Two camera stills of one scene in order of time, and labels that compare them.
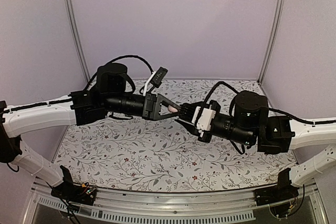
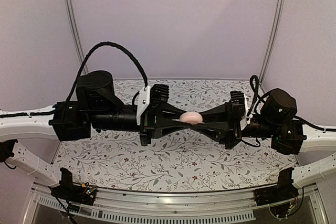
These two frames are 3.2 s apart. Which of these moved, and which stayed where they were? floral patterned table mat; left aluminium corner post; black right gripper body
Moved: black right gripper body
Stayed: floral patterned table mat; left aluminium corner post
